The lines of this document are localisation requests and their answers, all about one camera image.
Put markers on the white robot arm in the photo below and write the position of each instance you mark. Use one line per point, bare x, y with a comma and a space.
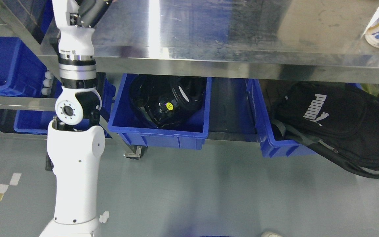
75, 143

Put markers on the black helmet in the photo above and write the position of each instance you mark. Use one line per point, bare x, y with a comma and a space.
166, 102

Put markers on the blue bin far left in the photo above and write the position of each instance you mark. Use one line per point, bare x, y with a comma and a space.
21, 71

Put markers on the blue bin lower left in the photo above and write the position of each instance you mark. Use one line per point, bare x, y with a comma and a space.
36, 122

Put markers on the blue bin under backpack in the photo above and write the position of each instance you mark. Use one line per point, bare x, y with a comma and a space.
270, 146

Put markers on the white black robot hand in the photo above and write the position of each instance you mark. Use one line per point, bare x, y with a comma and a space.
77, 20

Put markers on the black Puma backpack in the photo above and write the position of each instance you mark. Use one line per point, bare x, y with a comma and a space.
340, 123

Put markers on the blue bin with helmet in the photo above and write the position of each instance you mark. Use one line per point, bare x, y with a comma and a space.
190, 135

